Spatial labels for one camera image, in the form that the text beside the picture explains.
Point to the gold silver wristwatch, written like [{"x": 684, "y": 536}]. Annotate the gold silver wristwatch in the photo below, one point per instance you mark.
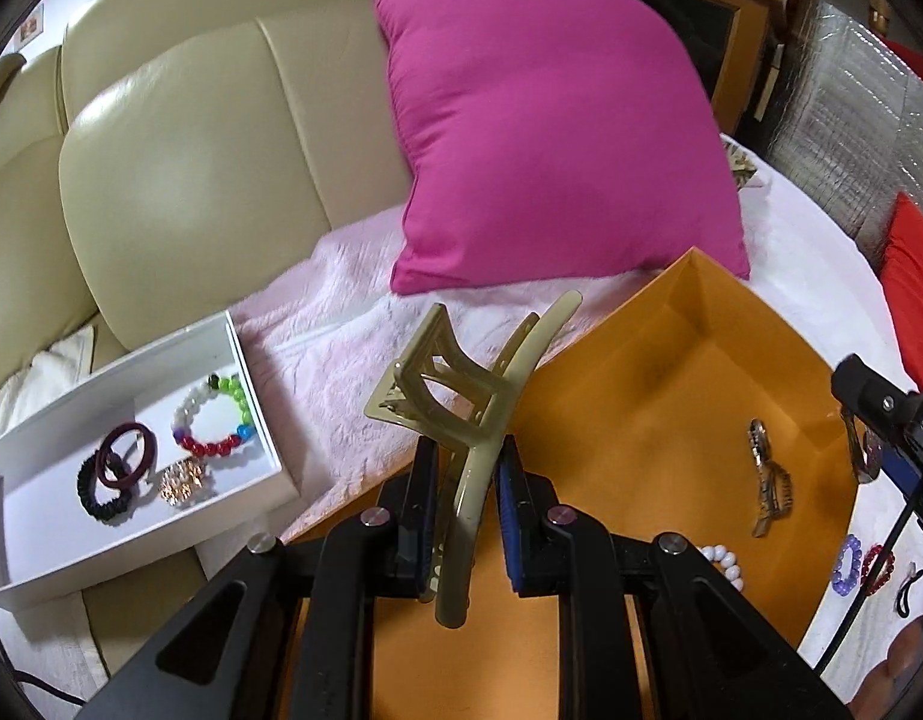
[{"x": 775, "y": 493}]

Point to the beige leather sofa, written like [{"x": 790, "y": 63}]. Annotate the beige leather sofa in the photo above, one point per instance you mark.
[{"x": 170, "y": 157}]

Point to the person's right hand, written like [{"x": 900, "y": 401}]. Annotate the person's right hand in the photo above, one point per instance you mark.
[{"x": 884, "y": 684}]

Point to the metal cuff bangle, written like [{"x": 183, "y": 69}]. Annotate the metal cuff bangle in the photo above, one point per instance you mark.
[{"x": 865, "y": 449}]

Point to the silver foil insulation panel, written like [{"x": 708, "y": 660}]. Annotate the silver foil insulation panel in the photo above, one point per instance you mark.
[{"x": 845, "y": 123}]

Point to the black hair scrunchie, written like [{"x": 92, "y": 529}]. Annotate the black hair scrunchie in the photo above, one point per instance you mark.
[{"x": 108, "y": 506}]

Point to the small red pillow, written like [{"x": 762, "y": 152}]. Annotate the small red pillow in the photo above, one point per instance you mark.
[{"x": 902, "y": 281}]

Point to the white tray box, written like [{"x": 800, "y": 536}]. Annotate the white tray box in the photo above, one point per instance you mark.
[{"x": 187, "y": 395}]

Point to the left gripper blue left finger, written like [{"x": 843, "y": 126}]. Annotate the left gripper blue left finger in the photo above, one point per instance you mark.
[{"x": 418, "y": 520}]

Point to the gold filigree brooch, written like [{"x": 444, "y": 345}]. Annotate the gold filigree brooch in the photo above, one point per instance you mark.
[{"x": 183, "y": 482}]

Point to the beige hair claw clip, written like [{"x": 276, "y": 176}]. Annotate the beige hair claw clip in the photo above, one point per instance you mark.
[{"x": 435, "y": 389}]

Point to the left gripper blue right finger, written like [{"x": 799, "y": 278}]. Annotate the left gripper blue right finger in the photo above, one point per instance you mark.
[{"x": 524, "y": 500}]

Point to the magenta pillow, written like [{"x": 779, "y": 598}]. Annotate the magenta pillow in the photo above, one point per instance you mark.
[{"x": 551, "y": 139}]

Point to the orange cardboard box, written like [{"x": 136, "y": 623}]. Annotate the orange cardboard box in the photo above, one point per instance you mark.
[{"x": 667, "y": 606}]

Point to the wooden cabinet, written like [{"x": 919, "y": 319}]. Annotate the wooden cabinet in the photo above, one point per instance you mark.
[{"x": 716, "y": 22}]

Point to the beige crumpled cloth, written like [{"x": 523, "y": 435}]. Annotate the beige crumpled cloth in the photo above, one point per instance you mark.
[{"x": 745, "y": 172}]

